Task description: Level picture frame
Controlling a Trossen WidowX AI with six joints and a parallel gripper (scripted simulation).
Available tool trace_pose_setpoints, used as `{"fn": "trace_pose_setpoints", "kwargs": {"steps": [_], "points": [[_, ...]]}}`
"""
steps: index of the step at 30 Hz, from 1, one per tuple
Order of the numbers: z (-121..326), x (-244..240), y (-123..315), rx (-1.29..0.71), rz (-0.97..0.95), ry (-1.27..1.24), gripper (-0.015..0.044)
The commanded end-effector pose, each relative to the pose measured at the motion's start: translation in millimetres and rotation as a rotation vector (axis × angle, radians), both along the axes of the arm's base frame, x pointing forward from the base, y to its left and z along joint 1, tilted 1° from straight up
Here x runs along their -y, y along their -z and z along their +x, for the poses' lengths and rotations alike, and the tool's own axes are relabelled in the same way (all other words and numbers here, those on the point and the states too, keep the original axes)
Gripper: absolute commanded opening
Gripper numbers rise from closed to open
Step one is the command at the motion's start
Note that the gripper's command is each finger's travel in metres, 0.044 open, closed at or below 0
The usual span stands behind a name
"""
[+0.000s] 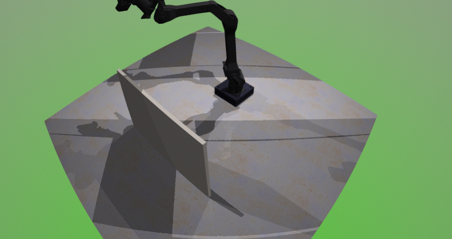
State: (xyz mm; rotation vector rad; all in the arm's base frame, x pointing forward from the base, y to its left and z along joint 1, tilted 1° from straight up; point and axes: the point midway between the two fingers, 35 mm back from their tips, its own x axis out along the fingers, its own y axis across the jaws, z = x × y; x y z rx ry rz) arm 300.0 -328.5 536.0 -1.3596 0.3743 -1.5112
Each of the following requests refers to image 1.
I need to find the grey flat panel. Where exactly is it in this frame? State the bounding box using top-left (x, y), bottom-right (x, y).
top-left (117, 69), bottom-right (211, 197)

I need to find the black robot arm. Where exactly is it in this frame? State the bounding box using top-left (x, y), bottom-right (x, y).
top-left (137, 0), bottom-right (246, 96)

